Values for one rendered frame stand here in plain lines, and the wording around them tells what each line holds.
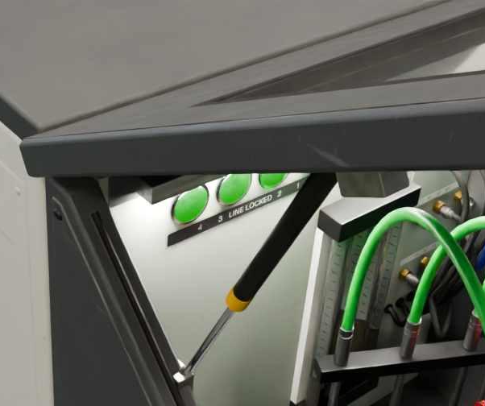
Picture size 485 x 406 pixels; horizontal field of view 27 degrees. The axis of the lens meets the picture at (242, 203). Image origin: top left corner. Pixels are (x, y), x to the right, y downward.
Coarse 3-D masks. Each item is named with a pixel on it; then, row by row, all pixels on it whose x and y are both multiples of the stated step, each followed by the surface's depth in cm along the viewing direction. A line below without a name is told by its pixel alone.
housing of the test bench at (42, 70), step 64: (0, 0) 114; (64, 0) 116; (128, 0) 117; (192, 0) 118; (256, 0) 120; (320, 0) 121; (384, 0) 123; (448, 0) 126; (0, 64) 102; (64, 64) 103; (128, 64) 104; (192, 64) 105; (0, 128) 100; (0, 192) 105; (0, 256) 111; (0, 320) 118; (0, 384) 126
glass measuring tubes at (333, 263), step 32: (416, 192) 128; (320, 224) 123; (352, 224) 122; (320, 256) 126; (352, 256) 128; (384, 256) 134; (320, 288) 130; (384, 288) 137; (320, 320) 132; (320, 352) 134; (320, 384) 138; (352, 384) 144
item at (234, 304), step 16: (320, 176) 66; (336, 176) 65; (304, 192) 68; (320, 192) 67; (288, 208) 70; (304, 208) 69; (288, 224) 71; (304, 224) 70; (272, 240) 73; (288, 240) 72; (256, 256) 76; (272, 256) 74; (256, 272) 77; (240, 288) 79; (256, 288) 79; (240, 304) 81; (224, 320) 84; (208, 336) 88; (192, 368) 93; (176, 384) 94; (192, 384) 95
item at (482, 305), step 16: (400, 208) 106; (416, 208) 104; (384, 224) 110; (432, 224) 99; (368, 240) 114; (448, 240) 97; (368, 256) 116; (464, 256) 95; (464, 272) 94; (352, 288) 120; (480, 288) 93; (352, 304) 122; (480, 304) 92; (352, 320) 123; (480, 320) 92
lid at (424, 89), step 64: (256, 64) 107; (320, 64) 89; (384, 64) 91; (448, 64) 79; (64, 128) 92; (128, 128) 78; (192, 128) 70; (256, 128) 64; (320, 128) 59; (384, 128) 55; (448, 128) 51; (384, 192) 61
